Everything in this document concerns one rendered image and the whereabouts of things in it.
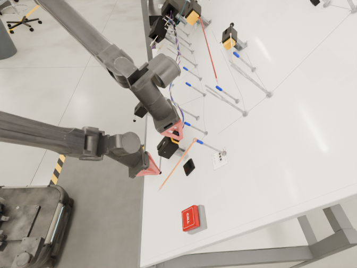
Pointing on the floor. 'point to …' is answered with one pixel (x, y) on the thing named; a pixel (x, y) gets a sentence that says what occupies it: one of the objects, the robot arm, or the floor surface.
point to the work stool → (22, 19)
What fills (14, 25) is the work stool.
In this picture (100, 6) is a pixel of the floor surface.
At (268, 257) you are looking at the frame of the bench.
